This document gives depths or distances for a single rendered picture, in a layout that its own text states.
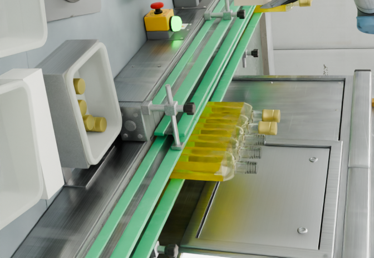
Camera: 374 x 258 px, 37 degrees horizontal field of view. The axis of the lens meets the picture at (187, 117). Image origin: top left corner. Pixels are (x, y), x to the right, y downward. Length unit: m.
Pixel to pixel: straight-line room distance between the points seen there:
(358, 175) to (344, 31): 6.15
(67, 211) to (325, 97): 1.04
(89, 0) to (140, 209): 0.50
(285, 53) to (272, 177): 6.33
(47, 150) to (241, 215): 0.52
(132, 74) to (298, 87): 0.72
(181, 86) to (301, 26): 6.24
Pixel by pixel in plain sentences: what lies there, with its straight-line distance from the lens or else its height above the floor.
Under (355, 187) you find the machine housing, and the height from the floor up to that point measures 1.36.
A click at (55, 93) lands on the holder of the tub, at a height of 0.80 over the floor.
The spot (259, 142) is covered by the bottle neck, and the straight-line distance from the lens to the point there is 1.37.
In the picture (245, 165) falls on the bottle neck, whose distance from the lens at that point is 1.28.
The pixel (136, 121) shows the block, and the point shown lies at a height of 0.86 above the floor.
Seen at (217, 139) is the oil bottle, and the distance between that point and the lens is 1.35.
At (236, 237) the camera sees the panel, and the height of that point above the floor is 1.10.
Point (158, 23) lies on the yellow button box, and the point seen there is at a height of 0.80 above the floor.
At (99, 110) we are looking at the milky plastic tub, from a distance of 1.28.
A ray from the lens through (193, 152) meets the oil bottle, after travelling 1.32.
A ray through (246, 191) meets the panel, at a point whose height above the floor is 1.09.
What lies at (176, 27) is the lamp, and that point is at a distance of 1.64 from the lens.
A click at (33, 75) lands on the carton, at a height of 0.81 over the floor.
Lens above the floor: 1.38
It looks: 18 degrees down
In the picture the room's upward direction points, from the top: 91 degrees clockwise
